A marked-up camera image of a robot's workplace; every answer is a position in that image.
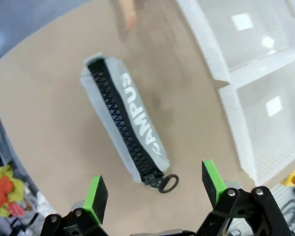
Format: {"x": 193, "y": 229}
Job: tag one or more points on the person's right hand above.
{"x": 130, "y": 14}

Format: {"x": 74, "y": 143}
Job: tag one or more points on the yellow green cloth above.
{"x": 17, "y": 186}

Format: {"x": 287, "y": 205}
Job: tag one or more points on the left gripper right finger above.
{"x": 212, "y": 186}

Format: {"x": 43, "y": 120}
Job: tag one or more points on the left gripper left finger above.
{"x": 96, "y": 201}

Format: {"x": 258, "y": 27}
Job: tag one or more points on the grey CAMPUS pencil case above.
{"x": 137, "y": 118}

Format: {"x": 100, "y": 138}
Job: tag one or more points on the yellow red object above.
{"x": 293, "y": 178}

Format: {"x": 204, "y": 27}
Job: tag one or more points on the orange cloth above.
{"x": 0, "y": 191}

